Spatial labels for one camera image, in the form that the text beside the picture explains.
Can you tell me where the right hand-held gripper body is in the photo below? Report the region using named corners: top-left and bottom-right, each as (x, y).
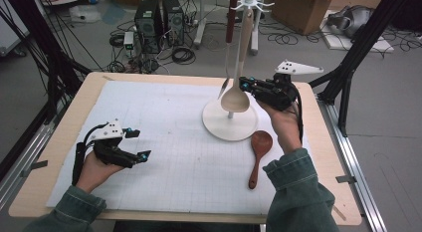
top-left (253, 60), bottom-right (324, 112)

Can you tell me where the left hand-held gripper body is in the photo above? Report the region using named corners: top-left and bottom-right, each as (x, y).
top-left (88, 119), bottom-right (140, 169)

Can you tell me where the large beige spoon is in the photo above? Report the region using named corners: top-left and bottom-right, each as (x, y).
top-left (220, 7), bottom-right (255, 114)

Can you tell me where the white utensil rack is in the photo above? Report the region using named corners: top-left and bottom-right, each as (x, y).
top-left (202, 0), bottom-right (276, 142)

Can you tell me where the dark brown wooden spoon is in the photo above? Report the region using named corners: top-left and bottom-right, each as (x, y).
top-left (248, 129), bottom-right (274, 190)

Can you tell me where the person's left hand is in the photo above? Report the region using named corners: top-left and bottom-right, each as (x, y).
top-left (75, 151), bottom-right (125, 194)

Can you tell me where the person's right hand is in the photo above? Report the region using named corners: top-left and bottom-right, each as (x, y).
top-left (260, 100), bottom-right (303, 155)

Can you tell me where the white grid mat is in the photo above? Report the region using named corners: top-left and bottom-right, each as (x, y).
top-left (46, 80), bottom-right (319, 216)

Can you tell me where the white stand leg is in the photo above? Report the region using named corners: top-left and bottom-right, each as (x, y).
top-left (193, 0), bottom-right (208, 49)
top-left (250, 9), bottom-right (262, 57)

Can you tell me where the large cardboard box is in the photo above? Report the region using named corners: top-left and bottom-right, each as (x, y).
top-left (272, 0), bottom-right (346, 36)

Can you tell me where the small white power adapter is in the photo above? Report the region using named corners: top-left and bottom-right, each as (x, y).
top-left (122, 31), bottom-right (135, 51)

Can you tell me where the black computer tower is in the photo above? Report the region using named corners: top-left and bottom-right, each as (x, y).
top-left (133, 0), bottom-right (163, 55)
top-left (161, 0), bottom-right (185, 47)

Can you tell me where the grey bag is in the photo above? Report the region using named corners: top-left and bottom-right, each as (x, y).
top-left (326, 5), bottom-right (374, 39)

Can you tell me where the white foam board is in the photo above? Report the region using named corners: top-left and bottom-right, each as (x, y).
top-left (319, 9), bottom-right (396, 54)

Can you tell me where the clear plastic bag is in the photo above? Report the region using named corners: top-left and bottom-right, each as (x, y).
top-left (69, 5), bottom-right (103, 24)

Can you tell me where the coiled black cable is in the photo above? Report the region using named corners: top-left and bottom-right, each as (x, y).
top-left (171, 46), bottom-right (197, 66)

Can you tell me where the grey metal bracket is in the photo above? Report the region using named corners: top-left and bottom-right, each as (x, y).
top-left (21, 160), bottom-right (49, 177)
top-left (335, 174), bottom-right (357, 184)

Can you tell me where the aluminium rail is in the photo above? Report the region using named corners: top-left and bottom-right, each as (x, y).
top-left (317, 99), bottom-right (387, 232)
top-left (0, 102), bottom-right (68, 210)

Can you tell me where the black frame strut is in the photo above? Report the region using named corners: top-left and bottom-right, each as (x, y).
top-left (308, 0), bottom-right (412, 137)
top-left (3, 0), bottom-right (93, 123)

